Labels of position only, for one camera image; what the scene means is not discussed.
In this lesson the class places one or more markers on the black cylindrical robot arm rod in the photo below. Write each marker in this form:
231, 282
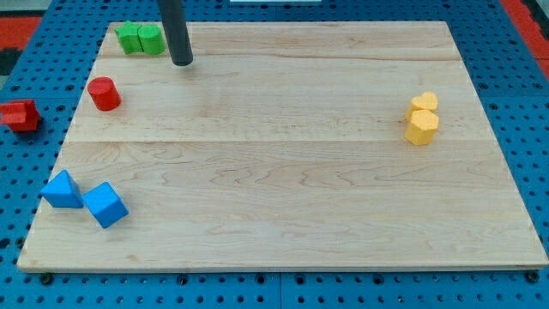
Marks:
177, 37

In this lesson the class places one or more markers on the light wooden board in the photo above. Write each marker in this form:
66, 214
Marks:
282, 148

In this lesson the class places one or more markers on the yellow hexagon block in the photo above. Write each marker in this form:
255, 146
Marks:
422, 127

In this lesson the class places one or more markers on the yellow heart block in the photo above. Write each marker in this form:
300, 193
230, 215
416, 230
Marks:
427, 101

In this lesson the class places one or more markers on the green cylinder block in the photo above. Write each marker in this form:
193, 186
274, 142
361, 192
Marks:
151, 39

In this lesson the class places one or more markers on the blue cube block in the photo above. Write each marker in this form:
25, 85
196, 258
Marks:
105, 205

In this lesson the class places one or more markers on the red cylinder block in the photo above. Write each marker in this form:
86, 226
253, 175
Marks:
104, 93

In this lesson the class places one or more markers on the green star block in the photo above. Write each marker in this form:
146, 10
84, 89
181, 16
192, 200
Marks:
127, 35

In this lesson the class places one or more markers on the blue triangular prism block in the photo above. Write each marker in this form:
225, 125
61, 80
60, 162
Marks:
62, 192

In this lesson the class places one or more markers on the red star-shaped block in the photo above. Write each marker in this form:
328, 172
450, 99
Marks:
20, 115

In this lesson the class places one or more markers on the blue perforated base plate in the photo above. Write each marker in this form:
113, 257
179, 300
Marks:
48, 48

